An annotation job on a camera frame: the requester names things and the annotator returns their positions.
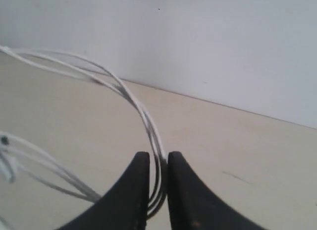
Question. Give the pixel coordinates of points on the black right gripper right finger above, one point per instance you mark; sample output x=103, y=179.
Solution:
x=193, y=206

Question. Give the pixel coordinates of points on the white wired earphones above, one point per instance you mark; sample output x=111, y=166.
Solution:
x=10, y=166

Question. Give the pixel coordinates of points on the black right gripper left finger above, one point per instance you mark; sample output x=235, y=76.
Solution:
x=124, y=206

